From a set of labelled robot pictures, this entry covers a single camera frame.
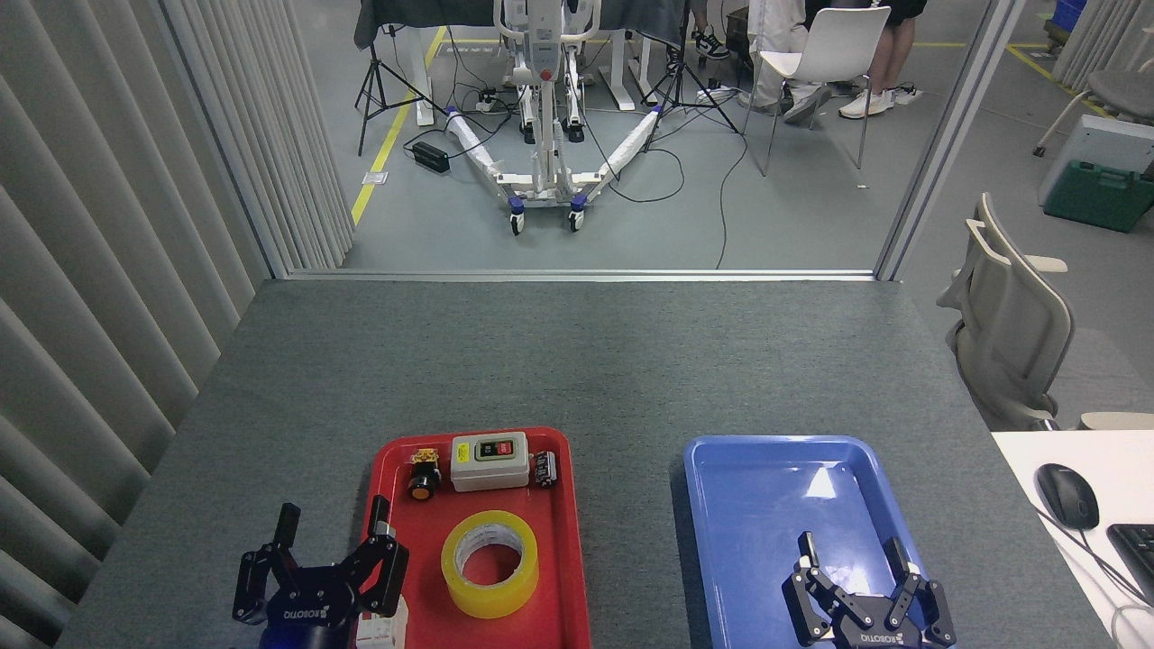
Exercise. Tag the silver post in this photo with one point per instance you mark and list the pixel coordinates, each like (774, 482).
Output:
(947, 135)

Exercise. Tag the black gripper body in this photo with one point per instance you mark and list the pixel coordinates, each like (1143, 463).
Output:
(873, 631)
(311, 604)

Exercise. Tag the person in pale trousers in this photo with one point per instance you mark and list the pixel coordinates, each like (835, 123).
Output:
(775, 36)

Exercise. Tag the white power strip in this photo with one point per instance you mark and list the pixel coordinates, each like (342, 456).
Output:
(489, 101)

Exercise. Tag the yellow tape roll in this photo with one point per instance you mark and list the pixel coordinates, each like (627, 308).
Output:
(469, 595)

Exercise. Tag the white switch box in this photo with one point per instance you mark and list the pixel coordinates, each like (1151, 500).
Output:
(489, 473)

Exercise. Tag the person with black white sneakers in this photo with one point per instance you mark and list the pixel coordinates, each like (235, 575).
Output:
(710, 43)

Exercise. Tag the green plastic case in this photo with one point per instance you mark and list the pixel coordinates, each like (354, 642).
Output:
(1095, 198)

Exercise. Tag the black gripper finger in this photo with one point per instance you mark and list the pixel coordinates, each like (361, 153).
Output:
(252, 586)
(810, 599)
(383, 568)
(924, 604)

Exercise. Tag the grey box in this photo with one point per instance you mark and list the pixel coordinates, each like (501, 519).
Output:
(1109, 140)

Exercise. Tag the white desk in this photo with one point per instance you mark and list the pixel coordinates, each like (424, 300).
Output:
(1037, 451)

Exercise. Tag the black computer mouse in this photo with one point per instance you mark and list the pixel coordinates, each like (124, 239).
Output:
(1066, 496)

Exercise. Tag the white stand on wheels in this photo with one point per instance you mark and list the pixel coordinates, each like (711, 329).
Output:
(545, 90)

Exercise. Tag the beige office chair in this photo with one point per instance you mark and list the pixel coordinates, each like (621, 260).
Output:
(1014, 333)

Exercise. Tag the blue bin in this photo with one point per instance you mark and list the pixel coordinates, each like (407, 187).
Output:
(1068, 16)

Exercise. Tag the white floor label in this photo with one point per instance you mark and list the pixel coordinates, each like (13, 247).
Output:
(375, 178)

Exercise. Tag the black orange push button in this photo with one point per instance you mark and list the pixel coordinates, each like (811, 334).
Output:
(424, 482)

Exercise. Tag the black tripod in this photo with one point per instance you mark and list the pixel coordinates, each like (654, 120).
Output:
(374, 86)
(682, 81)

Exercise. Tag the blue plastic tray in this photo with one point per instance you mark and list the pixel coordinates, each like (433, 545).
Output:
(748, 541)

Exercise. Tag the black keyboard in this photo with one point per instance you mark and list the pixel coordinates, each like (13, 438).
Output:
(1138, 554)

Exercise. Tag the grey seat chair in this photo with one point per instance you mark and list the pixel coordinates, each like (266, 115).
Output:
(1122, 90)

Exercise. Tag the black power adapter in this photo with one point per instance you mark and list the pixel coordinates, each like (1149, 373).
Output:
(431, 157)

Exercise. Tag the small white terminal block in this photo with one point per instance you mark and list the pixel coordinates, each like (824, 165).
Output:
(374, 631)

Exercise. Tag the grey vertical blinds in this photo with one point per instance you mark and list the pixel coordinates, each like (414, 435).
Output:
(1104, 36)
(90, 270)

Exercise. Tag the white plastic chair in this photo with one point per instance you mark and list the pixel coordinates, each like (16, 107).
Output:
(838, 41)

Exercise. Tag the red plastic tray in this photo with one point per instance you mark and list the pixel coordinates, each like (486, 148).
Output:
(550, 559)

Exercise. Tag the person with white shoes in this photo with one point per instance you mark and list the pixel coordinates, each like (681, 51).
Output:
(892, 54)

